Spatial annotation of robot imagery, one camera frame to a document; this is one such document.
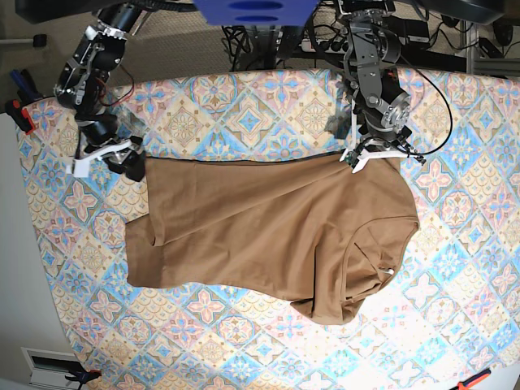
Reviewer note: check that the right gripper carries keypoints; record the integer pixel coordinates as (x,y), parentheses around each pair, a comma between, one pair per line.
(100,130)

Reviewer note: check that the white power strip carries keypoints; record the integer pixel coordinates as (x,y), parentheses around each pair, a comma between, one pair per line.
(330,46)

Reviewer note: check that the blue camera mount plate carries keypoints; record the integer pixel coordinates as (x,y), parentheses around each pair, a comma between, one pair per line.
(256,12)

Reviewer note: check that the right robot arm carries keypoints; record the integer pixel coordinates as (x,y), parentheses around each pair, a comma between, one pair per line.
(81,87)

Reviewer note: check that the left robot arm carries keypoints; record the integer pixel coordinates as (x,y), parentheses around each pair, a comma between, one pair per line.
(370,45)

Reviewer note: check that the blue clamp upper left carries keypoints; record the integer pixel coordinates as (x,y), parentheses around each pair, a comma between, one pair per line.
(27,90)

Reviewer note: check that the white floor vent box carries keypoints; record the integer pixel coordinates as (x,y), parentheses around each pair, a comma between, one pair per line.
(49,369)

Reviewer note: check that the patterned tablecloth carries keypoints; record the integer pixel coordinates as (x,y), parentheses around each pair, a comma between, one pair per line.
(451,311)

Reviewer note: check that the brown t-shirt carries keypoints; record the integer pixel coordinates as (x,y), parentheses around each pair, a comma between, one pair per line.
(311,231)

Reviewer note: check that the blue black clamp bottom left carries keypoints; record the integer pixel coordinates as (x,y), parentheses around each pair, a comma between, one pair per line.
(82,376)

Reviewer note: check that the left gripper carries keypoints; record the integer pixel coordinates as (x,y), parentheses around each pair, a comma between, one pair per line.
(384,124)

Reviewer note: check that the orange clamp bottom right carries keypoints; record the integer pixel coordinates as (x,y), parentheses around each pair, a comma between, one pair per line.
(473,380)

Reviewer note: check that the red black clamp left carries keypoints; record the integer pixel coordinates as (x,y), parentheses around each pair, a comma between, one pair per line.
(20,116)

